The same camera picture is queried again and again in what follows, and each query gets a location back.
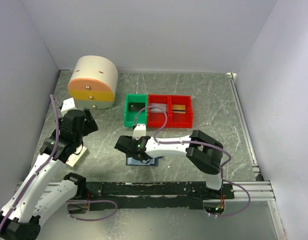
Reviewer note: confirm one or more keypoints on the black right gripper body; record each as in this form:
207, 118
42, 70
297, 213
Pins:
132, 155

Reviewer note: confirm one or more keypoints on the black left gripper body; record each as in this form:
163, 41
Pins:
89, 126

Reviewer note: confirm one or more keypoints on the blue leather card holder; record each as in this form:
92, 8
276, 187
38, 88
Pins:
150, 162

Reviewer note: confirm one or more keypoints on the dark card with chip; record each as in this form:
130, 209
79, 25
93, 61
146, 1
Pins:
136, 106

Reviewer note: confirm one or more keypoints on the grey magnetic stripe card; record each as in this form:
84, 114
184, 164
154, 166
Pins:
158, 108

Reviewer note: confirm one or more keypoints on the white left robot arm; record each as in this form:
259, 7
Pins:
23, 215

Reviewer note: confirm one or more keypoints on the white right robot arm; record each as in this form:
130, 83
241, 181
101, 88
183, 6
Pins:
203, 151

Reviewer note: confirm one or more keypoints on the gold card in red bin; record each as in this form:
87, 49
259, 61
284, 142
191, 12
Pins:
178, 109

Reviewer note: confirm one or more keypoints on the red plastic double bin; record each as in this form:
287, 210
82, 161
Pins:
175, 120

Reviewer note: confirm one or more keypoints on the white small cardboard box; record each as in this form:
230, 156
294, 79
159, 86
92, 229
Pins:
75, 158

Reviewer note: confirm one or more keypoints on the cream round drawer cabinet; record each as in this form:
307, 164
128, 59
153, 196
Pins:
93, 83

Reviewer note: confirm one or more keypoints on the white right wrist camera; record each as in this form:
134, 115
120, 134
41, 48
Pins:
139, 131

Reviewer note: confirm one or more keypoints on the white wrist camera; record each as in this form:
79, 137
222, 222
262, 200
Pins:
139, 131
67, 105

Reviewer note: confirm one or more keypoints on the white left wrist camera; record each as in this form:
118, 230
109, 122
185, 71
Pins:
67, 105

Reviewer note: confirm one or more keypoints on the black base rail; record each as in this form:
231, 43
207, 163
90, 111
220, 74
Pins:
169, 194

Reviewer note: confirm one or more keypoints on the aluminium frame rail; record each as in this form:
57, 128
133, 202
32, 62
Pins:
258, 191

